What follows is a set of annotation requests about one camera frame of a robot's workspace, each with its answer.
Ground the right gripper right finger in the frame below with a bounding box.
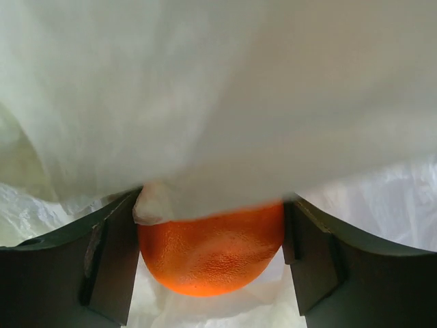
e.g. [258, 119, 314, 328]
[283, 199, 436, 327]

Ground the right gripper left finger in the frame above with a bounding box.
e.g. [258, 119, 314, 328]
[1, 190, 139, 327]

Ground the green avocado print plastic bag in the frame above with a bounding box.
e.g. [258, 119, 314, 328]
[0, 0, 437, 328]

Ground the orange fake orange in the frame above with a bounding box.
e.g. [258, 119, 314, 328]
[137, 201, 285, 297]

